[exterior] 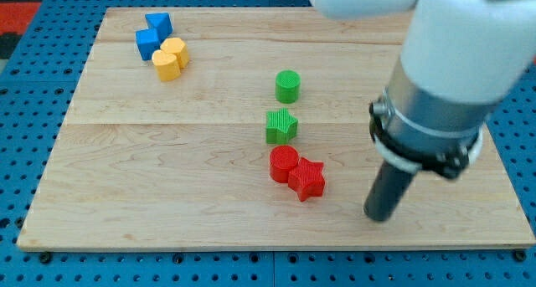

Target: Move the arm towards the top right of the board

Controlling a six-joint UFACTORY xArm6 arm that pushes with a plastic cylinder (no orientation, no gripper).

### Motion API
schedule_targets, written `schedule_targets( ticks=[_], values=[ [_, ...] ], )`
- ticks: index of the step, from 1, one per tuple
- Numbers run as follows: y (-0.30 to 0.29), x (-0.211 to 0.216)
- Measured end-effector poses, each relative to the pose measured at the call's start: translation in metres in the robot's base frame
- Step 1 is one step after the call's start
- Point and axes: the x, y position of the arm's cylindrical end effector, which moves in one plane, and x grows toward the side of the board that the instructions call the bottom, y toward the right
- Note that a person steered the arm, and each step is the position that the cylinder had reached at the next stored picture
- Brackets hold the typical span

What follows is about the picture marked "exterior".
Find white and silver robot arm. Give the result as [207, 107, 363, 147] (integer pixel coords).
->
[309, 0, 535, 179]

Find wooden board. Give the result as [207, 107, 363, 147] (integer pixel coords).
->
[17, 8, 535, 252]

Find green star block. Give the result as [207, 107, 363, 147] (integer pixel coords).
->
[265, 108, 298, 145]

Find red cylinder block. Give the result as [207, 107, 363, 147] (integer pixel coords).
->
[269, 145, 299, 183]

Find green cylinder block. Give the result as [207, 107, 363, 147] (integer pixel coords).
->
[276, 69, 301, 104]

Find red star block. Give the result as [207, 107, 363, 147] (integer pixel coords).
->
[288, 157, 326, 202]

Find yellow cylinder block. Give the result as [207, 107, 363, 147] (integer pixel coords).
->
[152, 49, 181, 82]

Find yellow hexagon block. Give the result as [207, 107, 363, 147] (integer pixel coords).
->
[160, 38, 190, 69]

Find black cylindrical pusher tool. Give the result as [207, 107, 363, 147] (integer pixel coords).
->
[363, 161, 416, 222]

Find blue cube block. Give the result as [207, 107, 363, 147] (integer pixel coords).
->
[135, 28, 160, 61]

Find blue triangle block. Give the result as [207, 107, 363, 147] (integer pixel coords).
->
[145, 13, 173, 42]

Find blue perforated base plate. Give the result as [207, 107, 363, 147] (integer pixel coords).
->
[1, 0, 535, 286]

